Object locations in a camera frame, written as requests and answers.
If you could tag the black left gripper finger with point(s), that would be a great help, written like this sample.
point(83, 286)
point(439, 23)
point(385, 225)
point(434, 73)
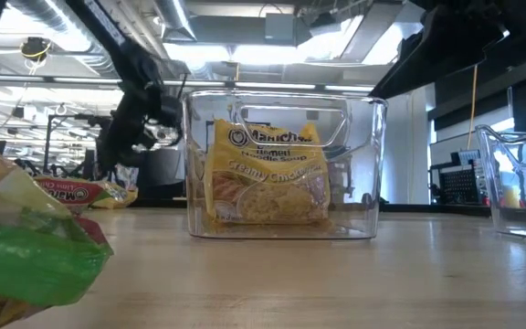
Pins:
point(117, 141)

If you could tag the green lime chili shrimp pack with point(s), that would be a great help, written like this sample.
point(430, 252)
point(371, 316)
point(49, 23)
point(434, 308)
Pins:
point(30, 269)
point(123, 197)
point(71, 193)

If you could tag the yellow Maruchan creamy chicken pack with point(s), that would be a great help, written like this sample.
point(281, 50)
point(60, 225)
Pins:
point(267, 183)

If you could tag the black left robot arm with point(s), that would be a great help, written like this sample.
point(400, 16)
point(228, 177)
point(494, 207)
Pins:
point(108, 27)

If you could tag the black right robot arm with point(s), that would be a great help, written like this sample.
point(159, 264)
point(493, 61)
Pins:
point(450, 41)

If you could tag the white patterned fabric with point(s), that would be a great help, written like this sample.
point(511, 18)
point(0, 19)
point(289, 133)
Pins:
point(130, 176)

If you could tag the dark gray fabric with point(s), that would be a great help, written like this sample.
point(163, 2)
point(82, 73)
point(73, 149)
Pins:
point(158, 176)

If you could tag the bright ceiling light panel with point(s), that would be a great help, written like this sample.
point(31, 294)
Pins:
point(208, 52)

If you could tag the long linear ceiling light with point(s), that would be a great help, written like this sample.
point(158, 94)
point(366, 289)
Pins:
point(254, 85)

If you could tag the gray ceiling junction box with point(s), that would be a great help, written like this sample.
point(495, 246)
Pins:
point(281, 29)

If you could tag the clear plastic storage bin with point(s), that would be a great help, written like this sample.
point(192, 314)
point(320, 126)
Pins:
point(496, 160)
point(363, 151)

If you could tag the white ceiling air unit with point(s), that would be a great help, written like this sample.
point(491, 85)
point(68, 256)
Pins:
point(384, 52)

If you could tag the black pegboard rack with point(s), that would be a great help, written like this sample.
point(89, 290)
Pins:
point(459, 183)

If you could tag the black metal rack frame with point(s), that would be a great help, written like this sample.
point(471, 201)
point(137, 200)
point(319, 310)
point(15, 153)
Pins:
point(62, 117)

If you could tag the silver spiral ventilation duct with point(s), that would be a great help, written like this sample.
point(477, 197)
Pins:
point(174, 18)

